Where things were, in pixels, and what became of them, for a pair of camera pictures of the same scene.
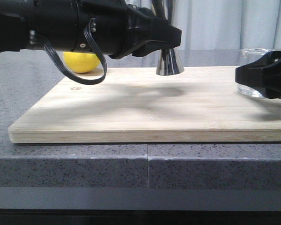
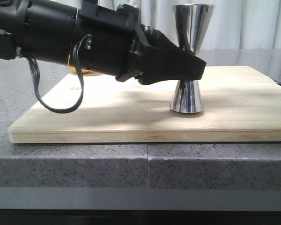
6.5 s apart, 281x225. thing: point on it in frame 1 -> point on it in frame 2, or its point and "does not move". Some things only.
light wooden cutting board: [137, 105] does not move
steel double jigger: [168, 63] -> [192, 21]
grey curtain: [211, 25] does not move
